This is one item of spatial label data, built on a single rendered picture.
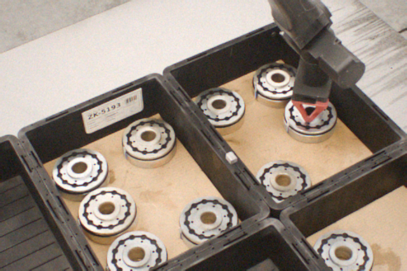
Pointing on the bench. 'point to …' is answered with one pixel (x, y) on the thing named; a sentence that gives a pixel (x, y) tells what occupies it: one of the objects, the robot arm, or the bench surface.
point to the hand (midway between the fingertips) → (310, 109)
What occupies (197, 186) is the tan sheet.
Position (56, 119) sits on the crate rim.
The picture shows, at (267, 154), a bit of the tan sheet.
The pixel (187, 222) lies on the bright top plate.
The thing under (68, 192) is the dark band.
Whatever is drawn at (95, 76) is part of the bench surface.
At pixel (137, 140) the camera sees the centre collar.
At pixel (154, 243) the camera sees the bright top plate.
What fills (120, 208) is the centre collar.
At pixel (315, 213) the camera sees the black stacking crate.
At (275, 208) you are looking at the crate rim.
